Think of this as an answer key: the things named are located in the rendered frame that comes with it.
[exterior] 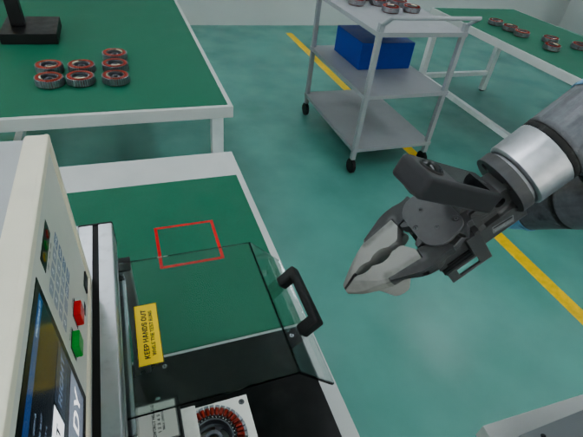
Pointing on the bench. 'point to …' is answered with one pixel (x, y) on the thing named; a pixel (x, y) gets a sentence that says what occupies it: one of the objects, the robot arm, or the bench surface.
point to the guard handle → (302, 301)
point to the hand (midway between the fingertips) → (351, 280)
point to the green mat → (171, 216)
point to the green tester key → (77, 343)
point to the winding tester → (37, 273)
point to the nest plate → (235, 412)
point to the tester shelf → (105, 332)
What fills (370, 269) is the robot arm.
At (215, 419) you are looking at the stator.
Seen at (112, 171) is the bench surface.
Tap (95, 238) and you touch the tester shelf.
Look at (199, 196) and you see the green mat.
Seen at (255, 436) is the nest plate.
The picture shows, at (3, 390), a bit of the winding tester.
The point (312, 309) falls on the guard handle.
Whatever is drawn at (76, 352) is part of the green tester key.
